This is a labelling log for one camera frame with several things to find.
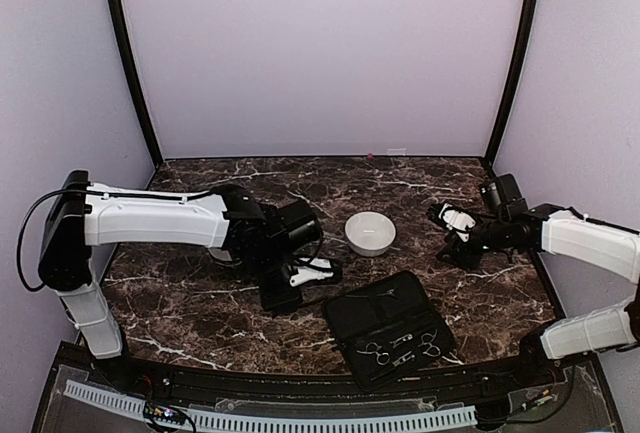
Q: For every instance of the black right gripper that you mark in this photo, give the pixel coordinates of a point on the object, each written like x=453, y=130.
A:
x=461, y=255

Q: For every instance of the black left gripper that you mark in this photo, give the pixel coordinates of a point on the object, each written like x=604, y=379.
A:
x=273, y=301

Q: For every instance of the plain white bowl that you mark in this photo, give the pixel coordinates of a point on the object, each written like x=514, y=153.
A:
x=369, y=234

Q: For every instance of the black zippered tool case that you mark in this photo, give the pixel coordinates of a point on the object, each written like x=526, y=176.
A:
x=396, y=325

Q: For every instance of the black hair clip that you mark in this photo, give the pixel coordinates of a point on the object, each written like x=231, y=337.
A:
x=300, y=303
x=379, y=296

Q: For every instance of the silver thinning scissors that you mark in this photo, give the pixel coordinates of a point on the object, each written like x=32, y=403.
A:
x=428, y=346

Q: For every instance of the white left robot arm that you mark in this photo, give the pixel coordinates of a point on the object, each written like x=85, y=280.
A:
x=86, y=215

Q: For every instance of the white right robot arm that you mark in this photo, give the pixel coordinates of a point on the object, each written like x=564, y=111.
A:
x=592, y=265

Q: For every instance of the white bowl with blue rim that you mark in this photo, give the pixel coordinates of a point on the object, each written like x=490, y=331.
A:
x=221, y=256

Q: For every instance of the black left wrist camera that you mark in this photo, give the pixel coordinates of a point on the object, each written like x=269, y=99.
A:
x=298, y=225

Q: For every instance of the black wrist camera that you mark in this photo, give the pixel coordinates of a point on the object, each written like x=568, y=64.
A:
x=298, y=225
x=502, y=197

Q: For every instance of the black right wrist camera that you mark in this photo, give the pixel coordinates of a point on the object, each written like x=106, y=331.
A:
x=502, y=197

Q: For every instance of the clear tape on wall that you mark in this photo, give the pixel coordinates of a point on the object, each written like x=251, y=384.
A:
x=396, y=152

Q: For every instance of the white slotted cable duct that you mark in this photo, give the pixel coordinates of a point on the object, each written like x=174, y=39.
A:
x=200, y=419

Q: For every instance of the black front table rail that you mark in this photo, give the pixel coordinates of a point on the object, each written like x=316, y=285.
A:
x=490, y=382

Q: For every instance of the black left corner post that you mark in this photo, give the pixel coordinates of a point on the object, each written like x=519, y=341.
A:
x=128, y=63

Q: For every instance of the black corner post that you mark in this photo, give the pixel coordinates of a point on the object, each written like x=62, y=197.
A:
x=516, y=64
x=128, y=63

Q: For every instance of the black right corner post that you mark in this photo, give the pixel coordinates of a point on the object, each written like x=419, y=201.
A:
x=516, y=64

